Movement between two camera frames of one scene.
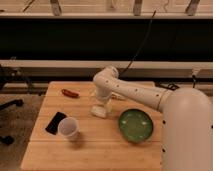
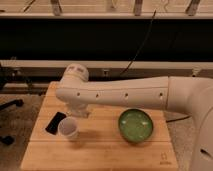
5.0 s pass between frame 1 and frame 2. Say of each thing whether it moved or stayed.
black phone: stayed
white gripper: moved
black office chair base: stayed
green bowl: stayed
